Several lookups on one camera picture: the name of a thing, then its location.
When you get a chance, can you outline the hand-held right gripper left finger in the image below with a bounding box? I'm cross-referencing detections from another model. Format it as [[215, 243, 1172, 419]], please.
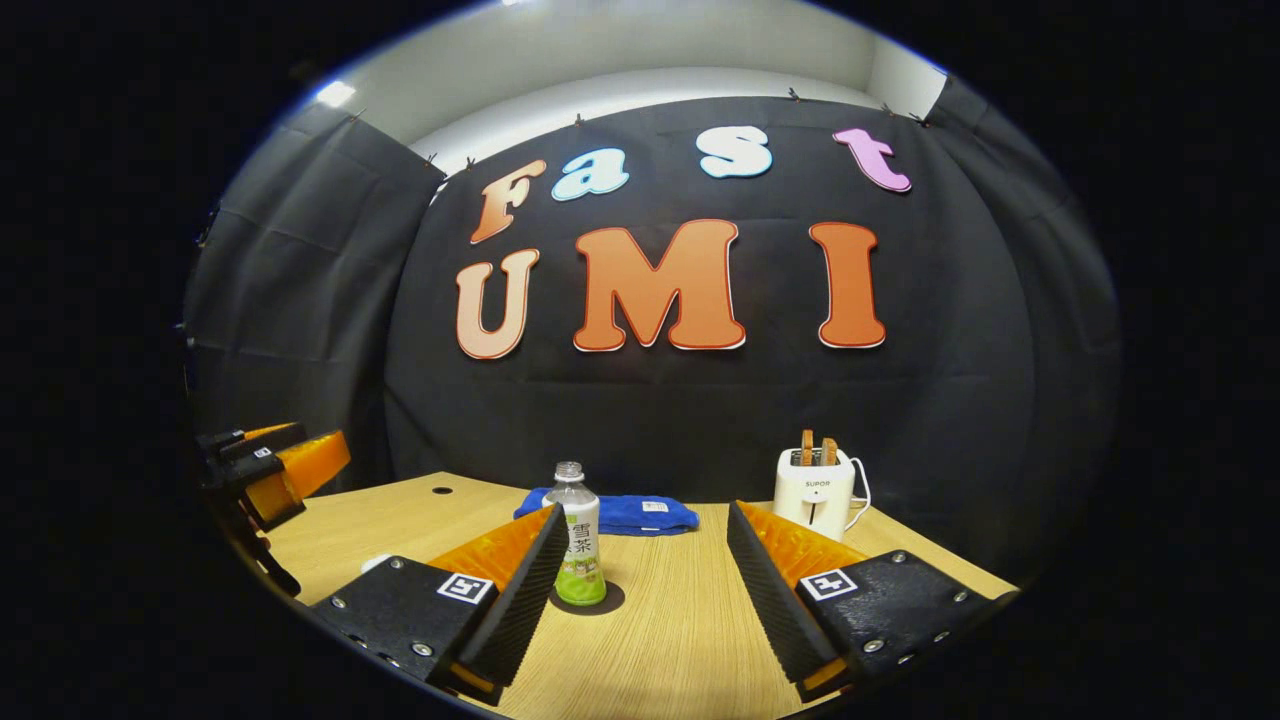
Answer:
[[310, 503, 571, 706]]

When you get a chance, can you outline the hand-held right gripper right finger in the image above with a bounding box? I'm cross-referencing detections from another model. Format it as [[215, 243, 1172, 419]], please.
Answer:
[[726, 500, 1021, 703]]

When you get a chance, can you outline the clear water bottle green label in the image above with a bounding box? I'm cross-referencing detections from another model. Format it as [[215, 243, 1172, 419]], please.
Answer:
[[541, 461, 608, 607]]

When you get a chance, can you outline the dark round coaster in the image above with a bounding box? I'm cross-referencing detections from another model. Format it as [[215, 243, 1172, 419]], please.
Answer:
[[548, 580, 627, 616]]

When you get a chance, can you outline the white toaster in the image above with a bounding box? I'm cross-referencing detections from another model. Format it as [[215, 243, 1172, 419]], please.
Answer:
[[773, 446, 858, 542]]

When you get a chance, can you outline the blue folded towel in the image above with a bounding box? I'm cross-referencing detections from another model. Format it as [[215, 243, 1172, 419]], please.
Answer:
[[513, 487, 701, 537]]

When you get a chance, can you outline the black backdrop cloth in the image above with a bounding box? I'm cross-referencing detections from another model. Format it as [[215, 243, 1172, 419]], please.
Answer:
[[180, 75, 1123, 591]]

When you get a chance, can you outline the white toaster power cord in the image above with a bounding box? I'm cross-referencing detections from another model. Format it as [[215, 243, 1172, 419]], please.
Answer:
[[845, 457, 874, 533]]

